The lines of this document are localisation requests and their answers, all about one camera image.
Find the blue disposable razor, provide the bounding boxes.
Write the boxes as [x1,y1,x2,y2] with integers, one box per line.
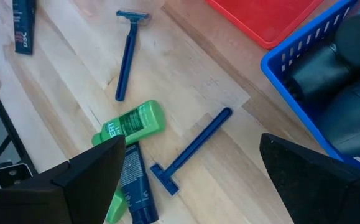
[149,106,233,197]
[114,9,152,102]

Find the black aluminium rig frame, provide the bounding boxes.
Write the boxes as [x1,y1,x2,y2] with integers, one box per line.
[0,63,39,175]

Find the blue plastic basket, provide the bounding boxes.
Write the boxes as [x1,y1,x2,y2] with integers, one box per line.
[260,0,360,175]

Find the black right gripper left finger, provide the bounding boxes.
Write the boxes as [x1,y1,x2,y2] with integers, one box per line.
[52,135,127,224]

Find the small black camera box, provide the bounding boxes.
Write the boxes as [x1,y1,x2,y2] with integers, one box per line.
[0,162,34,190]

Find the dark grey body wash bottle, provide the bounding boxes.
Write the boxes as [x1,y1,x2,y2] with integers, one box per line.
[285,43,354,105]
[334,12,360,69]
[316,79,360,158]

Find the red plastic basket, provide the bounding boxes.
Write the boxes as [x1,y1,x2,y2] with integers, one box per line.
[205,0,325,50]

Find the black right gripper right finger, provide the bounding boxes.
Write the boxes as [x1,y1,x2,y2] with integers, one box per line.
[259,133,360,224]

